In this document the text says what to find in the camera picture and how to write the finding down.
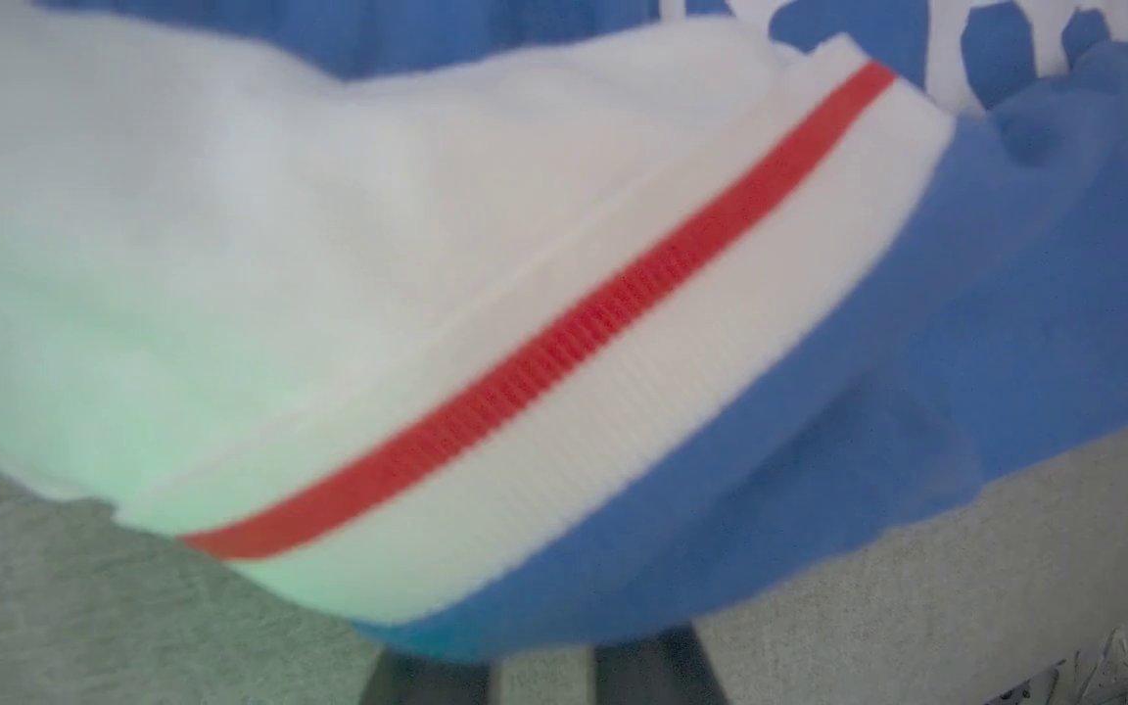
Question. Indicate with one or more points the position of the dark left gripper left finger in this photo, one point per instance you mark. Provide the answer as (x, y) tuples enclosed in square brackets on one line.
[(422, 681)]

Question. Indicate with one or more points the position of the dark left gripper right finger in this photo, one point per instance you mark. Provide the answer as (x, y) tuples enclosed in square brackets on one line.
[(657, 671)]

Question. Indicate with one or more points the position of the blue white red-striped garment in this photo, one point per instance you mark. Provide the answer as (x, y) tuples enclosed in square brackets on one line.
[(623, 294)]

